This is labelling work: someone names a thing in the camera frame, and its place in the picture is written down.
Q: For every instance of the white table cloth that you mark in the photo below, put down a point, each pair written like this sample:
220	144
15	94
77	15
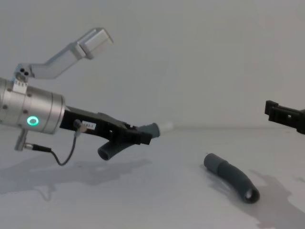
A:
152	205

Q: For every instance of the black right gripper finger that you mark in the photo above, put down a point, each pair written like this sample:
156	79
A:
283	117

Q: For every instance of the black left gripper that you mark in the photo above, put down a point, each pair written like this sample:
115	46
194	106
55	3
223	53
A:
90	124

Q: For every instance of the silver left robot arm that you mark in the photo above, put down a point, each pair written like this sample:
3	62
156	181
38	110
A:
35	107

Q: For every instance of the curved grey rubber tube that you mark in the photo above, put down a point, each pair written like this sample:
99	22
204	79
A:
107	152
226	171

